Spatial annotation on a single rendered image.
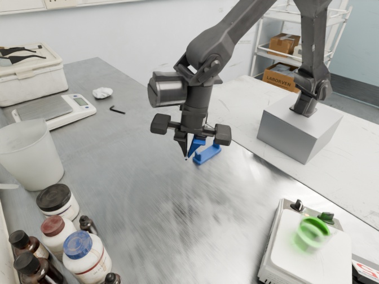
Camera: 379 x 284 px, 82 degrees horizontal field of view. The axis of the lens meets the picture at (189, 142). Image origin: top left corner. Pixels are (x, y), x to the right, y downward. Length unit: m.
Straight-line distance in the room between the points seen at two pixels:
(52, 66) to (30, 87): 0.13
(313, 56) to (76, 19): 1.27
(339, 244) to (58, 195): 0.56
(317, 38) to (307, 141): 0.27
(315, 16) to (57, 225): 0.65
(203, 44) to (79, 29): 1.19
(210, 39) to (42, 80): 0.88
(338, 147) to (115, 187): 0.71
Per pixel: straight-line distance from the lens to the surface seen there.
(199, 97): 0.45
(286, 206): 0.54
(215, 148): 0.70
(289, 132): 0.71
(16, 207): 0.71
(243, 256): 0.52
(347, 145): 0.89
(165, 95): 0.41
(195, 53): 0.43
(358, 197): 0.73
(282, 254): 0.44
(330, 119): 0.78
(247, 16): 0.45
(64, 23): 1.53
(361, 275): 0.57
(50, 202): 0.57
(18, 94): 1.18
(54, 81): 1.18
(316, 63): 0.66
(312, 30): 0.59
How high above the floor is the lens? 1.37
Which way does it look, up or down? 40 degrees down
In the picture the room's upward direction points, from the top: straight up
